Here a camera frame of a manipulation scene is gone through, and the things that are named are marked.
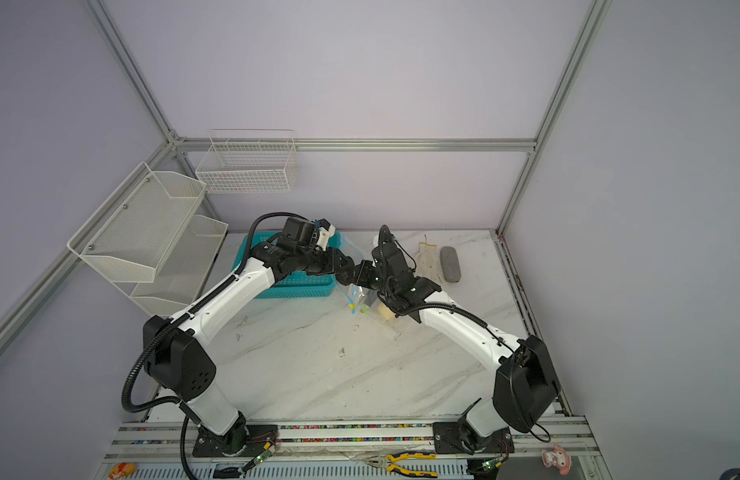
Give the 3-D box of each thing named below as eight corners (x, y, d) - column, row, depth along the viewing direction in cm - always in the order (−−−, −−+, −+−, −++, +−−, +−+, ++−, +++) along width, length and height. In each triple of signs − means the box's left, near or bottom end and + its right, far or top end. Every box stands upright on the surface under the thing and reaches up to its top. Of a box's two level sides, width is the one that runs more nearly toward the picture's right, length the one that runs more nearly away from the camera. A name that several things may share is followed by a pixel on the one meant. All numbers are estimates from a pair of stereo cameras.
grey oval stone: (444, 282, 107) (445, 277, 105) (438, 251, 117) (439, 246, 115) (461, 282, 107) (463, 277, 105) (454, 251, 117) (455, 246, 115)
